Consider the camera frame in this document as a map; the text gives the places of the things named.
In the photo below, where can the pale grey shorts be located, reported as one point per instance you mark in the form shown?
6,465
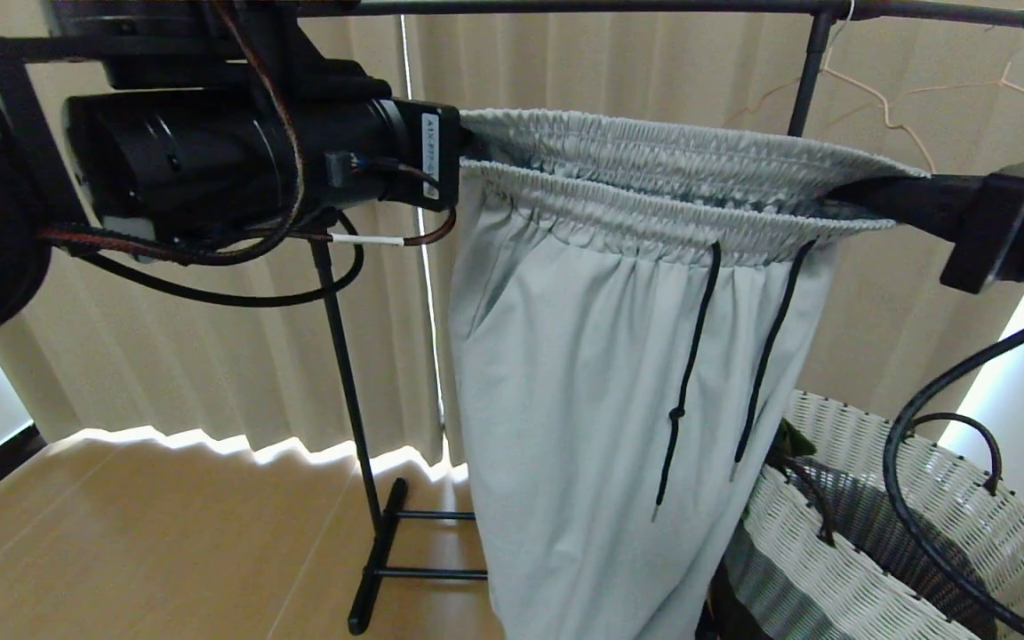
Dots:
583,400

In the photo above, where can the green printed shirt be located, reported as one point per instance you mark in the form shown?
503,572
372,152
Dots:
792,440

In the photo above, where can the white laundry basket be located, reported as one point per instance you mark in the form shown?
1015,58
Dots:
850,587

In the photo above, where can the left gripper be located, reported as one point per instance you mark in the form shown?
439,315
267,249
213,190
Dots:
210,160

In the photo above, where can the black clothes rack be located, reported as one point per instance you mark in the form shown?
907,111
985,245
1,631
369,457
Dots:
348,373

